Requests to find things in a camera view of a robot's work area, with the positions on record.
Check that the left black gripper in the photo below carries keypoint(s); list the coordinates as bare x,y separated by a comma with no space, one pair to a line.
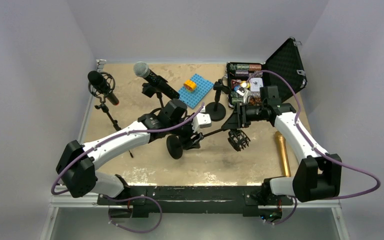
188,143

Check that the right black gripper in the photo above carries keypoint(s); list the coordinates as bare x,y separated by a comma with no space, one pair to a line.
238,119

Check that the black round-base mic stand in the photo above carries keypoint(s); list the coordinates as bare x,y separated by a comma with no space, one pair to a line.
215,109

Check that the gold handheld microphone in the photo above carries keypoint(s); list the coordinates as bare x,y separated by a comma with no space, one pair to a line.
283,155

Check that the black silver-grille microphone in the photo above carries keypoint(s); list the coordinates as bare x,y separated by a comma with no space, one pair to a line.
142,70

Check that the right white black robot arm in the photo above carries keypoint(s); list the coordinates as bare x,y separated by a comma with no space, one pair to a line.
316,177

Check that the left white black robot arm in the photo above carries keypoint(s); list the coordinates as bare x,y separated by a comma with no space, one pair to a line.
78,165

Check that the black stand behind left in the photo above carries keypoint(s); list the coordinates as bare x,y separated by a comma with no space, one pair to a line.
149,91

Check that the black condenser microphone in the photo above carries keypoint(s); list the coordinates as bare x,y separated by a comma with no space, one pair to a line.
100,82

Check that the yellow poker chip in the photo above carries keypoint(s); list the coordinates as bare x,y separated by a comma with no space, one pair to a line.
244,84

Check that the blue studded baseplate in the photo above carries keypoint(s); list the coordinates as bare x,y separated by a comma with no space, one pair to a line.
192,99

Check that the white card deck box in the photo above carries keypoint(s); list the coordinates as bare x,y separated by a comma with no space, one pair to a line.
255,84

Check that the orange yellow toy brick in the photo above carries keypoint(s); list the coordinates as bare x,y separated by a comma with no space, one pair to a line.
190,85

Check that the black poker chip case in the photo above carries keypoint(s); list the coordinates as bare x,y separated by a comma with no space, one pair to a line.
285,61

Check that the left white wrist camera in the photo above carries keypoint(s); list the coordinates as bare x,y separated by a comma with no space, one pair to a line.
201,119

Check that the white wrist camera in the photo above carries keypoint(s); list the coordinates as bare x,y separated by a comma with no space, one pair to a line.
201,119
241,94

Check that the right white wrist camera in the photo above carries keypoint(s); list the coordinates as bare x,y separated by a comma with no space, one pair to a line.
241,94

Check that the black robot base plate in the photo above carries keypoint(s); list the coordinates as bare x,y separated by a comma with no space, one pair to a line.
139,201

